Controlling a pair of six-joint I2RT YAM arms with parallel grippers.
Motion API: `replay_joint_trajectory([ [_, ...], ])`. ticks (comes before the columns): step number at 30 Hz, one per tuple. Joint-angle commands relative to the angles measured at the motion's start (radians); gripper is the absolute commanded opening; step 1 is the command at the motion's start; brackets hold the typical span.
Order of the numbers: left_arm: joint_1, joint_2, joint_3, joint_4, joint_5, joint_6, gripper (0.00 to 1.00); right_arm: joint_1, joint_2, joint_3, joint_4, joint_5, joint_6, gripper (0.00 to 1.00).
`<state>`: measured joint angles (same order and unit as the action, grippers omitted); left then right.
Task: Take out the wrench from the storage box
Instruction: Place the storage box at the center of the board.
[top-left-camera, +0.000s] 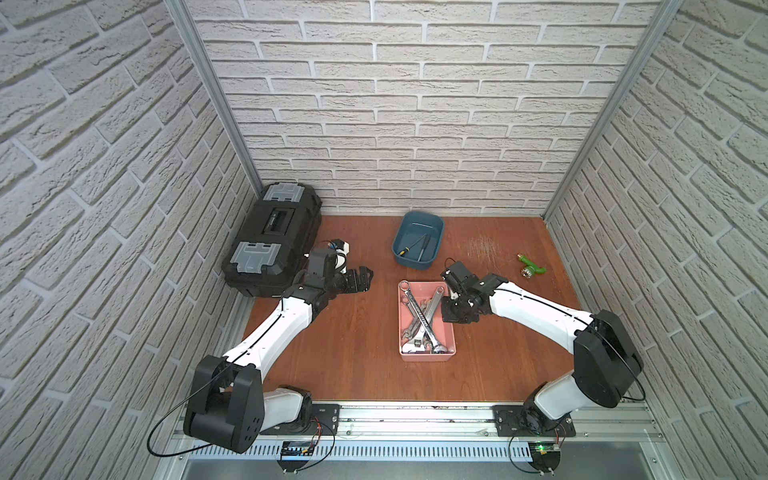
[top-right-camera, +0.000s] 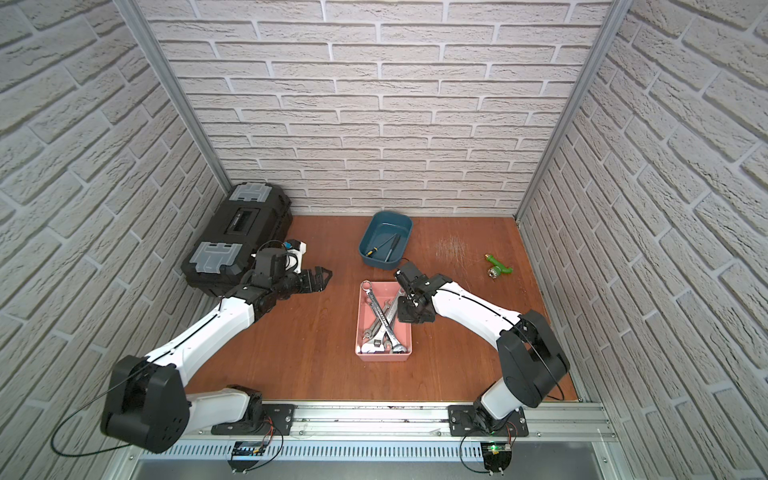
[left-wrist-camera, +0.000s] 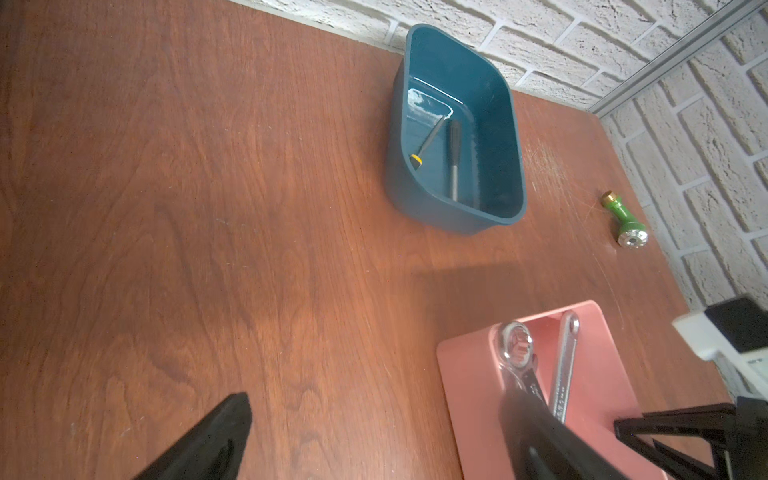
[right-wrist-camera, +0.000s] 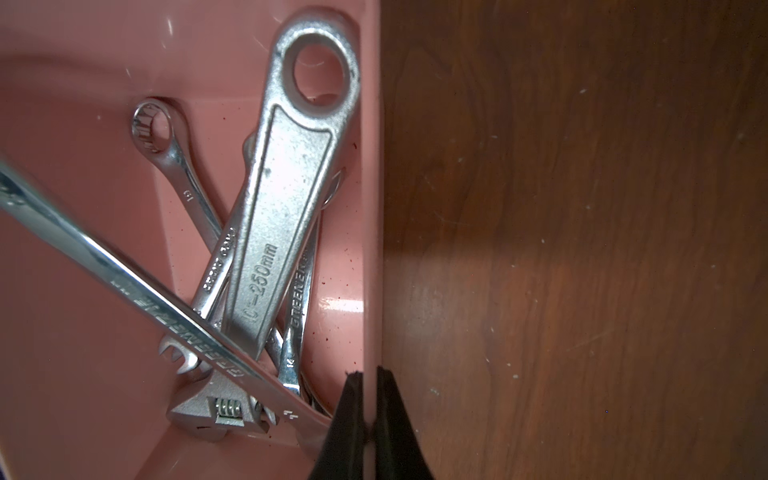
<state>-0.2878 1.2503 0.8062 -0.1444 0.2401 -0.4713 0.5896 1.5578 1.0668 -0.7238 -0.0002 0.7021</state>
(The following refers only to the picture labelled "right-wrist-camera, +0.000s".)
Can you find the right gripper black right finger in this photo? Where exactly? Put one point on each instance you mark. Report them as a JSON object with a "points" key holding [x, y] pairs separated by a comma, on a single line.
{"points": [[398, 454]]}

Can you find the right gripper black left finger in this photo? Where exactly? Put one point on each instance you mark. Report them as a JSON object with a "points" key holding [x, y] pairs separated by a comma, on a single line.
{"points": [[341, 457]]}

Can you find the large silver combination wrench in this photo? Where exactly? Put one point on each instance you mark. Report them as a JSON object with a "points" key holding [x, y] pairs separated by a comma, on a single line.
{"points": [[22, 200]]}

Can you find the pink plastic storage box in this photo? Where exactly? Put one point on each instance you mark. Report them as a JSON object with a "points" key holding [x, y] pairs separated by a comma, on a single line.
{"points": [[84, 390]]}

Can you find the small silver combination wrench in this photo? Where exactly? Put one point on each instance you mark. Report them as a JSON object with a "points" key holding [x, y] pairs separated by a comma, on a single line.
{"points": [[160, 133]]}

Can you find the silver adjustable wrench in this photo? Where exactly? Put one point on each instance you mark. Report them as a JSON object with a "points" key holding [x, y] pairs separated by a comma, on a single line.
{"points": [[293, 173]]}

